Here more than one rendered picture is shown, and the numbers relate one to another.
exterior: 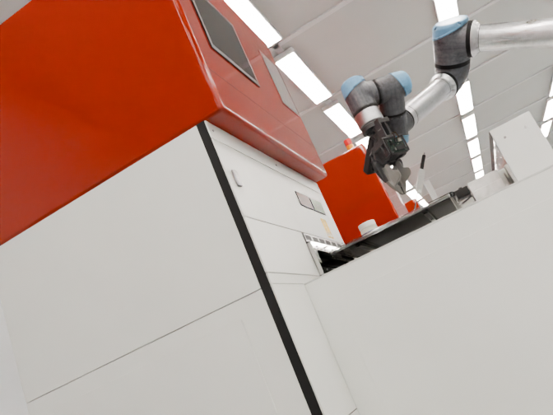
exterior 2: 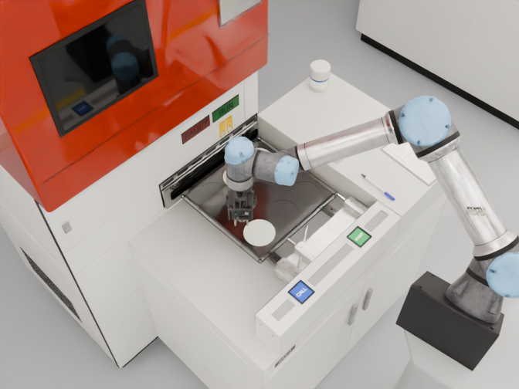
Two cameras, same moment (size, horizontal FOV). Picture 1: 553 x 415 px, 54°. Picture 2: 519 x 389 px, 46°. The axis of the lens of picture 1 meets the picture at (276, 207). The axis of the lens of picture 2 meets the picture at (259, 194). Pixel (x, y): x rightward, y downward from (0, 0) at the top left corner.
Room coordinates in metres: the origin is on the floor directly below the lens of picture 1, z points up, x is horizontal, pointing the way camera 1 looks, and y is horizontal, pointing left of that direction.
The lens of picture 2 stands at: (0.55, -0.87, 2.49)
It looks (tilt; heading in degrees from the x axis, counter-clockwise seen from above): 53 degrees down; 27
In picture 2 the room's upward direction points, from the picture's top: straight up
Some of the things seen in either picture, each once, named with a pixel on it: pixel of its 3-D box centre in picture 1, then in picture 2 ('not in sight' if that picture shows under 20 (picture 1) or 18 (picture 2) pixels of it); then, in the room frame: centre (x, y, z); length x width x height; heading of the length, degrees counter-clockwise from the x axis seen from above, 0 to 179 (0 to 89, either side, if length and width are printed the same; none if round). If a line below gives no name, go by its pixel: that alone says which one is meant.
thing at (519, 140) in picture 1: (520, 171); (330, 275); (1.45, -0.64, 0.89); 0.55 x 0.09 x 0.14; 163
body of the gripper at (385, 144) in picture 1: (383, 142); (240, 197); (1.44, -0.34, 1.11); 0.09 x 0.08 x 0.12; 27
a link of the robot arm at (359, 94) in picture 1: (360, 96); (240, 159); (1.45, -0.34, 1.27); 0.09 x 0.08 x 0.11; 100
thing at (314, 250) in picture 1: (336, 261); (212, 163); (1.67, -0.11, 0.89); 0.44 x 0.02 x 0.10; 163
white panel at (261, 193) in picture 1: (297, 221); (165, 166); (1.50, -0.04, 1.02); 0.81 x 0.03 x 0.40; 163
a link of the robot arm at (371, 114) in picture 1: (370, 119); (241, 177); (1.45, -0.34, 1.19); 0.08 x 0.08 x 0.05
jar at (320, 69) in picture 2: (370, 234); (319, 76); (2.12, -0.30, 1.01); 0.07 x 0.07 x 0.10
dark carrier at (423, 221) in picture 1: (400, 230); (259, 194); (1.62, -0.31, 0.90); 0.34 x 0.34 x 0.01; 73
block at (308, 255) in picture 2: not in sight; (306, 253); (1.49, -0.55, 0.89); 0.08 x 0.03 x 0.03; 73
